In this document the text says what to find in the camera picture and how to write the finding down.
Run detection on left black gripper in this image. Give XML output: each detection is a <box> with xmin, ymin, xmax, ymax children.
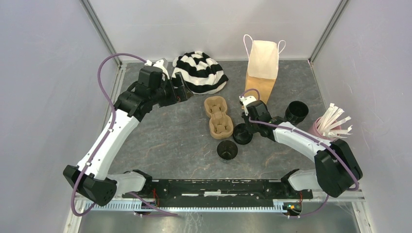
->
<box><xmin>151</xmin><ymin>72</ymin><xmax>194</xmax><ymax>108</ymax></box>

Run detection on black coffee cup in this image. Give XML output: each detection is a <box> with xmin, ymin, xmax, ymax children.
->
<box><xmin>284</xmin><ymin>100</ymin><xmax>309</xmax><ymax>126</ymax></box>
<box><xmin>217</xmin><ymin>140</ymin><xmax>238</xmax><ymax>163</ymax></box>

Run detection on brown cardboard cup carrier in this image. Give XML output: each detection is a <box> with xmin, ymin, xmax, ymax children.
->
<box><xmin>204</xmin><ymin>96</ymin><xmax>234</xmax><ymax>139</ymax></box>

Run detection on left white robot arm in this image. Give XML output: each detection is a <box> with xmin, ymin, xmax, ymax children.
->
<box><xmin>63</xmin><ymin>67</ymin><xmax>193</xmax><ymax>206</ymax></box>

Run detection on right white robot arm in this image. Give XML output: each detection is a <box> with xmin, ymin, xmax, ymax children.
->
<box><xmin>240</xmin><ymin>96</ymin><xmax>363</xmax><ymax>198</ymax></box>

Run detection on black white striped cloth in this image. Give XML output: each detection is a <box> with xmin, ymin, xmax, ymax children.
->
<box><xmin>172</xmin><ymin>51</ymin><xmax>229</xmax><ymax>95</ymax></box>

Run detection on pink straw holder cup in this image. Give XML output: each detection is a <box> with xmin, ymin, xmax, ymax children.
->
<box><xmin>308</xmin><ymin>117</ymin><xmax>338</xmax><ymax>141</ymax></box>

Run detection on brown paper bag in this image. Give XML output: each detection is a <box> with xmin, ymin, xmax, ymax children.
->
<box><xmin>243</xmin><ymin>34</ymin><xmax>286</xmax><ymax>103</ymax></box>

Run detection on white wrapped straws bundle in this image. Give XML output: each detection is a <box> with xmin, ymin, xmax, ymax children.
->
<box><xmin>315</xmin><ymin>103</ymin><xmax>353</xmax><ymax>139</ymax></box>

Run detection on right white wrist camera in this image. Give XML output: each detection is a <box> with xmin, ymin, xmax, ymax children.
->
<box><xmin>239</xmin><ymin>96</ymin><xmax>257</xmax><ymax>116</ymax></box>

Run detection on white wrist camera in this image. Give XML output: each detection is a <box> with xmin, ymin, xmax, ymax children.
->
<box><xmin>144</xmin><ymin>58</ymin><xmax>170</xmax><ymax>79</ymax></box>
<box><xmin>239</xmin><ymin>96</ymin><xmax>257</xmax><ymax>116</ymax></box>

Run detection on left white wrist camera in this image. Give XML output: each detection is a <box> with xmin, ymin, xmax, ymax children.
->
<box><xmin>144</xmin><ymin>58</ymin><xmax>170</xmax><ymax>79</ymax></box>

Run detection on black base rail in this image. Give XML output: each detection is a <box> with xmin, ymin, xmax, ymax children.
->
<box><xmin>137</xmin><ymin>179</ymin><xmax>313</xmax><ymax>208</ymax></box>

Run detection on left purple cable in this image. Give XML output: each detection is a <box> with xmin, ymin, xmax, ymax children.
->
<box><xmin>70</xmin><ymin>53</ymin><xmax>148</xmax><ymax>217</ymax></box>

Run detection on purple cable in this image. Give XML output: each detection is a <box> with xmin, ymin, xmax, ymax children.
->
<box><xmin>240</xmin><ymin>88</ymin><xmax>360</xmax><ymax>219</ymax></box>
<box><xmin>70</xmin><ymin>53</ymin><xmax>148</xmax><ymax>217</ymax></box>

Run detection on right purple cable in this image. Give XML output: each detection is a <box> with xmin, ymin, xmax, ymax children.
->
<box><xmin>240</xmin><ymin>88</ymin><xmax>360</xmax><ymax>219</ymax></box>

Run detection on left aluminium frame post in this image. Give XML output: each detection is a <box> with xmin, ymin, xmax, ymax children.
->
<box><xmin>80</xmin><ymin>0</ymin><xmax>117</xmax><ymax>55</ymax></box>

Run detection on aluminium frame post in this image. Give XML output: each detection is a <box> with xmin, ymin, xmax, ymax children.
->
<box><xmin>80</xmin><ymin>0</ymin><xmax>117</xmax><ymax>55</ymax></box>
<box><xmin>308</xmin><ymin>0</ymin><xmax>350</xmax><ymax>66</ymax></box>

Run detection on right aluminium frame post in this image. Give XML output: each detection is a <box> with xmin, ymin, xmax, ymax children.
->
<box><xmin>308</xmin><ymin>0</ymin><xmax>350</xmax><ymax>66</ymax></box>

